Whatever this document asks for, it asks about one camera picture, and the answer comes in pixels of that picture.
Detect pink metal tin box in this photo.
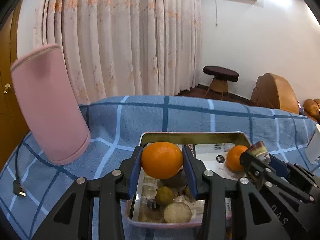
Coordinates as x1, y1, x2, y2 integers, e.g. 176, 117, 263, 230
125, 131, 252, 229

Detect blue plaid tablecloth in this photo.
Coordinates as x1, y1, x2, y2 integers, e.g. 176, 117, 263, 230
1, 96, 319, 239

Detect dark cushioned wicker stool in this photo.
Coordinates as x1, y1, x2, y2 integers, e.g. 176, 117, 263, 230
203, 66, 239, 100

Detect white paper cup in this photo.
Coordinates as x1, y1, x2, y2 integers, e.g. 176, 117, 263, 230
305, 124, 320, 164

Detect round layered cake slice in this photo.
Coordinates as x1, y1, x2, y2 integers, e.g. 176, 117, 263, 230
163, 202, 192, 224

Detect purple round mangosteen fruit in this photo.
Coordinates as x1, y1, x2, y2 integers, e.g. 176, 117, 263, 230
160, 166, 187, 189

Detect orange mandarin front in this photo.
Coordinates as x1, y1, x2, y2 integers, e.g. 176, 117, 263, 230
141, 142, 183, 179

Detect brown leather sofa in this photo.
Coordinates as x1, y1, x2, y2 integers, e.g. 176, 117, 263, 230
303, 99, 320, 123

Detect pink cylindrical container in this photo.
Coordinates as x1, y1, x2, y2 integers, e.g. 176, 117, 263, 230
10, 44, 91, 165

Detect wooden door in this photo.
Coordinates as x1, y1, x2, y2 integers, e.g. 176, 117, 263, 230
0, 8, 29, 167

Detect orange mandarin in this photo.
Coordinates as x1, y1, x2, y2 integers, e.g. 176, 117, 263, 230
141, 142, 183, 179
226, 145, 247, 172

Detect pink floral curtain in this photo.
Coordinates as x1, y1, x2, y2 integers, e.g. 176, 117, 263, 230
33, 0, 201, 105

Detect white printed paper liner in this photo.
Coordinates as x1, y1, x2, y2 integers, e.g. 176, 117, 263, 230
130, 142, 242, 224

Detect small tan fruit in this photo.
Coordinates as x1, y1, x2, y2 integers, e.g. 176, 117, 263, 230
184, 186, 194, 202

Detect brown leather armchair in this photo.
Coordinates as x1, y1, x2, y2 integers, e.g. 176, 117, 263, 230
251, 73, 299, 114

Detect small yellow-green fruit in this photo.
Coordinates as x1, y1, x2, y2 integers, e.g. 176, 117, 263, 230
155, 186, 175, 207

